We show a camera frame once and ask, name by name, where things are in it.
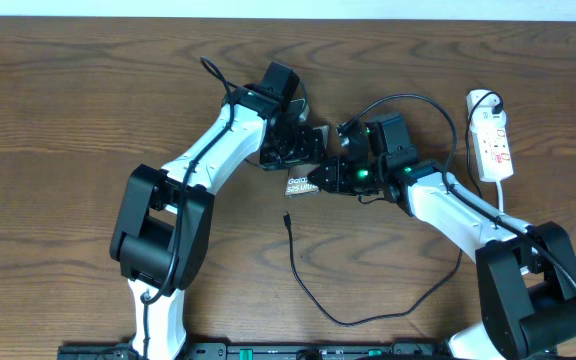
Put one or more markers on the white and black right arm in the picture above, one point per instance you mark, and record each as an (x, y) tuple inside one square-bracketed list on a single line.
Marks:
[(526, 274)]

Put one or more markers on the white power strip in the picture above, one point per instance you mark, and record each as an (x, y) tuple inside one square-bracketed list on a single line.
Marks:
[(492, 151)]

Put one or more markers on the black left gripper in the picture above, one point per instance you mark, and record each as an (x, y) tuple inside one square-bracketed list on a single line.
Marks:
[(314, 151)]

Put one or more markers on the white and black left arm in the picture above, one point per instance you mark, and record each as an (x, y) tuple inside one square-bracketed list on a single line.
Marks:
[(161, 235)]

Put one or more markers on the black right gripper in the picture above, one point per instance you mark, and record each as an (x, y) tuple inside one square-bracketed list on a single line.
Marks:
[(336, 179)]

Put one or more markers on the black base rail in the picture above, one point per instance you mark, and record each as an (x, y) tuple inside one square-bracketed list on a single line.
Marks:
[(403, 349)]

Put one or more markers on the white USB charger plug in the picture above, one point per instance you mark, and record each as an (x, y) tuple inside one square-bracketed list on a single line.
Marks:
[(486, 117)]

